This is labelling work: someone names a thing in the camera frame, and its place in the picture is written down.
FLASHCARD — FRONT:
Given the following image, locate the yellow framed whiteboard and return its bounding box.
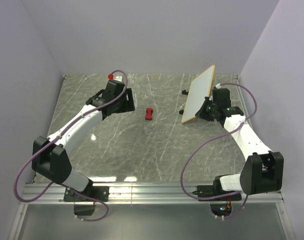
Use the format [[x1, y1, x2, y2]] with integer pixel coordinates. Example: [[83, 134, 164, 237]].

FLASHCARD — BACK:
[[181, 64, 216, 124]]

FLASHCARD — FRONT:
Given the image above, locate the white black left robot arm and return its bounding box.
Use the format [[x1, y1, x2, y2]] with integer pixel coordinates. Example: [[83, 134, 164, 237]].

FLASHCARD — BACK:
[[31, 79, 135, 201]]

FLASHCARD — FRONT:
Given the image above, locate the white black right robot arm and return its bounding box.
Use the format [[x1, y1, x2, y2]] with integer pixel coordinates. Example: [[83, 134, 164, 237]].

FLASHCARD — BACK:
[[196, 88, 284, 200]]

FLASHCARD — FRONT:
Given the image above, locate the black whiteboard stand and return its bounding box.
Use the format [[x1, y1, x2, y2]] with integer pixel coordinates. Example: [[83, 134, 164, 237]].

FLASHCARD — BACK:
[[178, 89, 189, 115]]

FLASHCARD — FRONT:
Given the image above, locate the red left emergency button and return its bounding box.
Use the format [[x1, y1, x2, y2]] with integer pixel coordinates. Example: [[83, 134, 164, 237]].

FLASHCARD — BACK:
[[108, 73, 114, 80]]

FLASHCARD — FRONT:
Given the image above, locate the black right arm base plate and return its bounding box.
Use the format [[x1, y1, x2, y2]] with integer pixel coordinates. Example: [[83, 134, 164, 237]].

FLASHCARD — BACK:
[[193, 185, 242, 202]]

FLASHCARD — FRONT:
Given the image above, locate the aluminium mounting rail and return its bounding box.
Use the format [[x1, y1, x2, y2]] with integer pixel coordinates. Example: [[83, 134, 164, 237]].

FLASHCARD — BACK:
[[22, 182, 284, 205]]

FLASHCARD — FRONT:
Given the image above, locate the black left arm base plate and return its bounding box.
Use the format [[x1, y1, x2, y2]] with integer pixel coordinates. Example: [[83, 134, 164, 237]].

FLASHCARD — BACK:
[[63, 186, 110, 202]]

